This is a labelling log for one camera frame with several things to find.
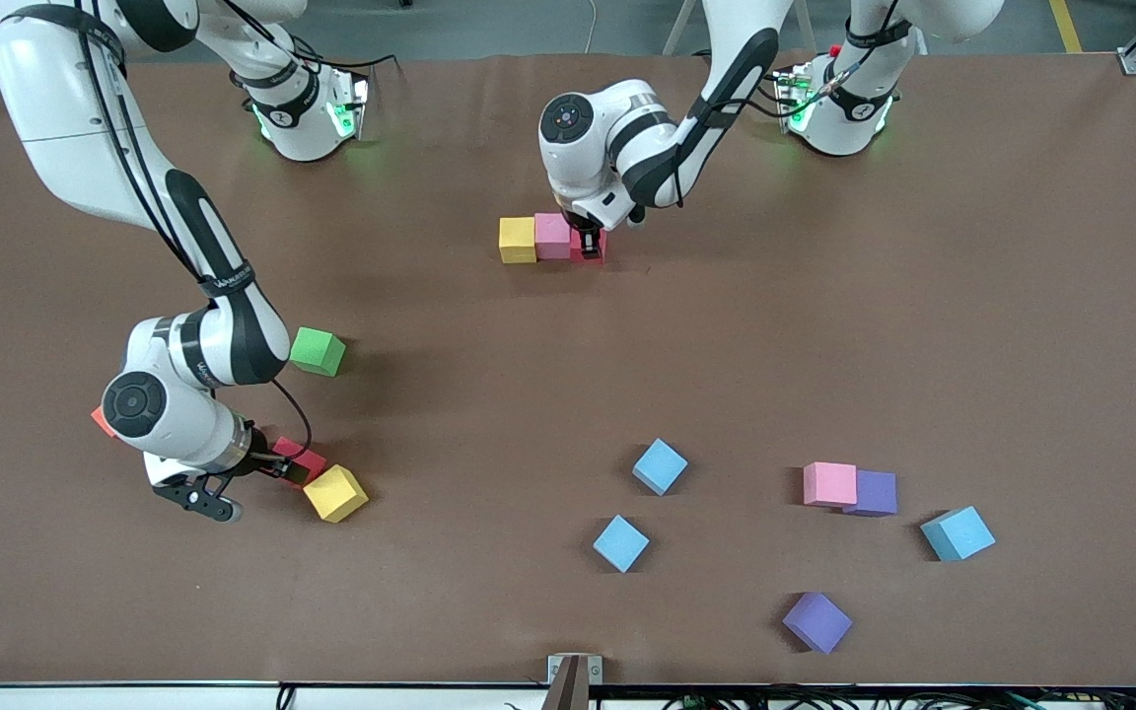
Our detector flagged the pink foam block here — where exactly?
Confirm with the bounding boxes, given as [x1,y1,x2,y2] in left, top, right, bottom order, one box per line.
[533,213,574,261]
[803,461,858,509]

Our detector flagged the yellow foam block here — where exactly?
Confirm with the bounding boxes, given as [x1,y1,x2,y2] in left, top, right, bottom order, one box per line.
[303,463,370,524]
[499,216,537,265]

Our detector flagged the blue foam block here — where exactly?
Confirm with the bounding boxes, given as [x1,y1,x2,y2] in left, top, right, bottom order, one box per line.
[631,438,689,497]
[593,514,651,574]
[920,505,997,563]

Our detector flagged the green foam block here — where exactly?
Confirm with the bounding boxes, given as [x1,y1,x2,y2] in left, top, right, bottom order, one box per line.
[289,326,347,378]

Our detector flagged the brown table mat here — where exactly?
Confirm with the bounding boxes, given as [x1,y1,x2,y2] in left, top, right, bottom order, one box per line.
[0,51,1136,688]

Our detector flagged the grey metal stand leg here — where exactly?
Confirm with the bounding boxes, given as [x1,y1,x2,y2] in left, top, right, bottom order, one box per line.
[662,0,702,56]

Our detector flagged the purple foam block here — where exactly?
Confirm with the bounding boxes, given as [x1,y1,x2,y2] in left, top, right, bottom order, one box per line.
[782,591,853,655]
[842,469,898,518]

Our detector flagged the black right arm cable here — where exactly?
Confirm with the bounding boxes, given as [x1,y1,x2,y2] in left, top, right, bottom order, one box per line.
[75,0,316,464]

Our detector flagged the metal bracket at table edge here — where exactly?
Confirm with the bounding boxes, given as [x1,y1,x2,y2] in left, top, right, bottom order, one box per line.
[546,653,604,710]

